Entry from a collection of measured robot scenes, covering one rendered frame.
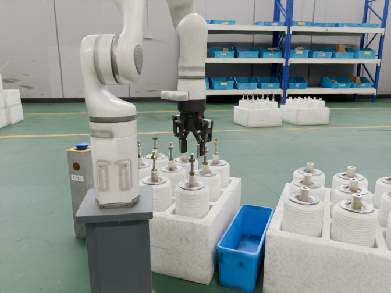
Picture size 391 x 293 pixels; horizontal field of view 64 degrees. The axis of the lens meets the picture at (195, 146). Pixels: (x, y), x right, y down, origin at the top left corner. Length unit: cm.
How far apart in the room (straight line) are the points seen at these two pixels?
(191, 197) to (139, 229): 24
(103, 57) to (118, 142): 16
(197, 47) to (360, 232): 57
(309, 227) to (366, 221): 12
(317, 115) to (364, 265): 292
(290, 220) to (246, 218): 32
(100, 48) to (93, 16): 568
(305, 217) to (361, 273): 16
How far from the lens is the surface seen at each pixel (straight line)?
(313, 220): 82
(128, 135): 62
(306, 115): 358
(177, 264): 93
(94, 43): 61
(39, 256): 115
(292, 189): 93
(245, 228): 114
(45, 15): 646
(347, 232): 82
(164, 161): 115
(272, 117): 338
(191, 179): 87
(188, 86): 80
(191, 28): 78
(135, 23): 64
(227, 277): 90
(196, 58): 80
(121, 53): 59
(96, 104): 61
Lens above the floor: 56
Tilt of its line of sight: 14 degrees down
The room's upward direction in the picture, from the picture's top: straight up
